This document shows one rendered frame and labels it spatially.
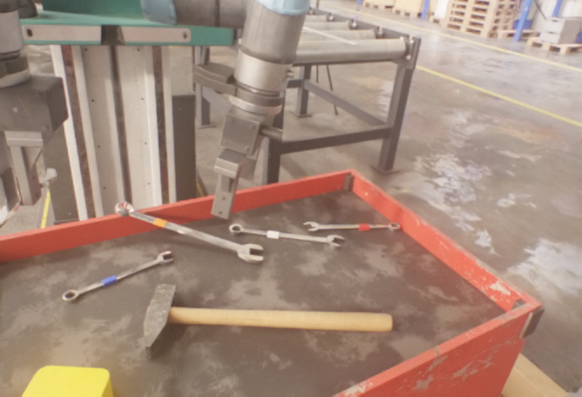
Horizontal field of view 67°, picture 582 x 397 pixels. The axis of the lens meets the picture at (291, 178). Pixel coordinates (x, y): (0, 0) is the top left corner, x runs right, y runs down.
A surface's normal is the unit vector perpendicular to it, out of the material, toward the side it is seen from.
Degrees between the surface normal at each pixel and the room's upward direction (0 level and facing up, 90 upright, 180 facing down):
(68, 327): 0
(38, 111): 90
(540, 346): 0
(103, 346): 0
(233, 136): 87
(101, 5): 90
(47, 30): 90
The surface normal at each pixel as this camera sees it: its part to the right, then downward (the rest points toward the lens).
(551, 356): 0.08, -0.88
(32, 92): 0.10, 0.47
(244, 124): -0.17, 0.40
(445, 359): 0.49, 0.44
